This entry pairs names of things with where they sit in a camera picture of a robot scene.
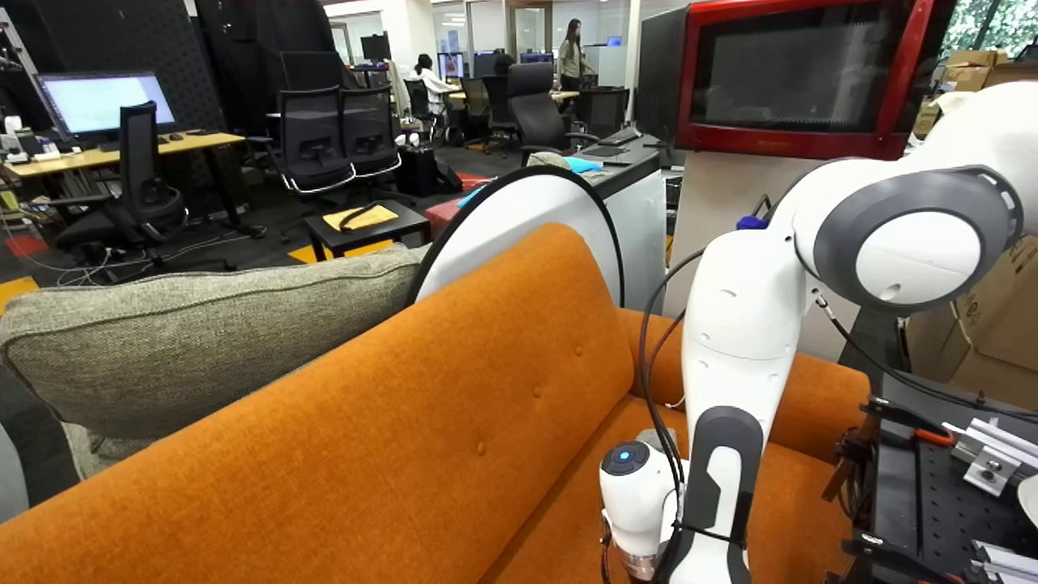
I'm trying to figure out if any computer monitor on desk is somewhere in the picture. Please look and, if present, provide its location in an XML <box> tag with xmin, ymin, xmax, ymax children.
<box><xmin>40</xmin><ymin>73</ymin><xmax>179</xmax><ymax>137</ymax></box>

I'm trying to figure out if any small black side table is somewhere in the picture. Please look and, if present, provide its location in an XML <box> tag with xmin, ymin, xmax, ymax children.
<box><xmin>302</xmin><ymin>197</ymin><xmax>430</xmax><ymax>261</ymax></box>

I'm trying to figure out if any wooden office desk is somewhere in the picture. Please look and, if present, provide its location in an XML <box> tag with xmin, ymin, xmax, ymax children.
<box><xmin>4</xmin><ymin>130</ymin><xmax>250</xmax><ymax>183</ymax></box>

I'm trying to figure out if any orange fabric sofa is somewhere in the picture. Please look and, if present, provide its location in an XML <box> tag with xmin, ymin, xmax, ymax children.
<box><xmin>0</xmin><ymin>222</ymin><xmax>877</xmax><ymax>584</ymax></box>

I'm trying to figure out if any black mesh office chair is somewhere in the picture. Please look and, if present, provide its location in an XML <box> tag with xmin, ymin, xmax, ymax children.
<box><xmin>278</xmin><ymin>85</ymin><xmax>356</xmax><ymax>197</ymax></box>

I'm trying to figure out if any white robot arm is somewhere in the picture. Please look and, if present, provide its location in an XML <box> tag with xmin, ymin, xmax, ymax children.
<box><xmin>598</xmin><ymin>80</ymin><xmax>1038</xmax><ymax>584</ymax></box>

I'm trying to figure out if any grey cushion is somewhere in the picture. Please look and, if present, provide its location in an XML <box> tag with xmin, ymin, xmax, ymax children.
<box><xmin>0</xmin><ymin>246</ymin><xmax>423</xmax><ymax>440</ymax></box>

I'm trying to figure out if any black mounting plate with clamps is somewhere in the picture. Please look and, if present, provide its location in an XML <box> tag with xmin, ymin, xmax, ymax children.
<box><xmin>829</xmin><ymin>369</ymin><xmax>1038</xmax><ymax>584</ymax></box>

